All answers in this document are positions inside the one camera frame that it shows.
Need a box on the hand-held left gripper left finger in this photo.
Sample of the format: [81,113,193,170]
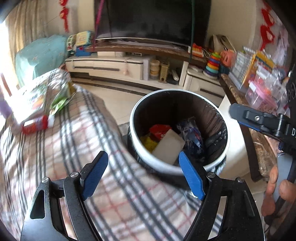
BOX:
[20,151,109,241]

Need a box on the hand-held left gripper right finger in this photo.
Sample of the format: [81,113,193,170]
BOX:
[179,151,265,241]

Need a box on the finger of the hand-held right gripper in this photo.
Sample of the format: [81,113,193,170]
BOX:
[238,119,287,140]
[229,103,282,127]

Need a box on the black bin white rim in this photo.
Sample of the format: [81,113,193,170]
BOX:
[128,89,231,176]

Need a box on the blue snack wrapper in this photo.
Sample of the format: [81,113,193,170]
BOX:
[177,118,205,161]

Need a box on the white foam block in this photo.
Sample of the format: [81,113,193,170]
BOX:
[151,128,186,166]

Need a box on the yellow wrapper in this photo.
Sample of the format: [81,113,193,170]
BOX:
[140,134,160,153]

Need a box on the red snack packet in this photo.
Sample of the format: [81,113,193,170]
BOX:
[149,124,173,141]

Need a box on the black bin liner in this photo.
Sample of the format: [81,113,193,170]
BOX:
[128,91,228,176]

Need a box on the person's right hand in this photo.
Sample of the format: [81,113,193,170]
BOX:
[261,166,296,217]

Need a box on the orange plastic toy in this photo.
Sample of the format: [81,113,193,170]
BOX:
[220,49,238,69]

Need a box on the red white packet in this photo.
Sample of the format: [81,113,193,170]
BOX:
[22,115,55,134]

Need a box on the green snack packet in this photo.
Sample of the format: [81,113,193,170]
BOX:
[50,78,78,117]

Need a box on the orange toy cash register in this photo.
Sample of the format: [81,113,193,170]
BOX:
[192,43,205,58]

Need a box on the flat picture book box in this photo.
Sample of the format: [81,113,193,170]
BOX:
[11,79,51,126]

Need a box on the metal grater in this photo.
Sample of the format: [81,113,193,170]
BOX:
[159,61,169,84]

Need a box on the stack of jars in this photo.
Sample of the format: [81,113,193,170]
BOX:
[150,60,161,80]

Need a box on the white television cabinet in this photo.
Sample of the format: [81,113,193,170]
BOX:
[64,43,226,100]

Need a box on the blue toy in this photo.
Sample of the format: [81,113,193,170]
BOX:
[75,45,93,57]

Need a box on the teal covered furniture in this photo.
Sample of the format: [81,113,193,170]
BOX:
[15,35,70,88]

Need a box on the yellow toy phone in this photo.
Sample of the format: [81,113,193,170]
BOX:
[75,31,94,47]

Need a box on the black television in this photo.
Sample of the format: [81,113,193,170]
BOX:
[94,0,212,47]

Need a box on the pink ribbon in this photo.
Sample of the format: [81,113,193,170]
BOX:
[93,0,105,40]

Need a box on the beige curtain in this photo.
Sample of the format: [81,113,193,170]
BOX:
[5,0,61,70]

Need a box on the rainbow ring stacker toy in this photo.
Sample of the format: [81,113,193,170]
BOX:
[203,52,221,77]

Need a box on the red paper wall decoration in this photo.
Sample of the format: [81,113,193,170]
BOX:
[260,5,278,52]

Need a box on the red hanging ornament string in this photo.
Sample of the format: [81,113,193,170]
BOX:
[59,0,70,33]

